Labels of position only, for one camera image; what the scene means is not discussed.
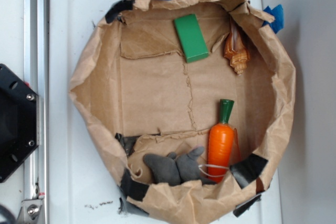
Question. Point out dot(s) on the green rectangular block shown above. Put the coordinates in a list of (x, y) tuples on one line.
[(191, 38)]

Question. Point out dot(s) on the brown paper bag tray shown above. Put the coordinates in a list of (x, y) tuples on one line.
[(138, 95)]

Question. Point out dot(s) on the orange toy carrot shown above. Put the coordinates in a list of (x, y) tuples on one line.
[(221, 138)]

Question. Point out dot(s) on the grey plush mouse toy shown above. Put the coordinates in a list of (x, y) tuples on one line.
[(175, 170)]

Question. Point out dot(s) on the tan spiral seashell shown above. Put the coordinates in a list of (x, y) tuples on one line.
[(235, 51)]

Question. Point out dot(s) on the black tape bottom left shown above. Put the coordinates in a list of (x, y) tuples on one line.
[(132, 188)]

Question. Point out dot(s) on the black tape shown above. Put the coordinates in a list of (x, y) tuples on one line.
[(132, 188), (117, 8), (248, 170)]

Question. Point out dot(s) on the black tape top left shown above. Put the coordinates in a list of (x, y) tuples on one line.
[(117, 8)]

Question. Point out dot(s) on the black tape right bottom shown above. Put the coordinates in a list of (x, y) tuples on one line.
[(248, 170)]

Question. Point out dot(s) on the blue tape right edge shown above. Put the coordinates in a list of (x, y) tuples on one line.
[(278, 14)]

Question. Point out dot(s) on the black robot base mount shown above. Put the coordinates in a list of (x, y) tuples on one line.
[(18, 122)]

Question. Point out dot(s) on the aluminium extrusion rail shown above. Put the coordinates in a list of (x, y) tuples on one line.
[(36, 74)]

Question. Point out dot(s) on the metal corner bracket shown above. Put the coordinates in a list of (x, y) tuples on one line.
[(30, 211)]

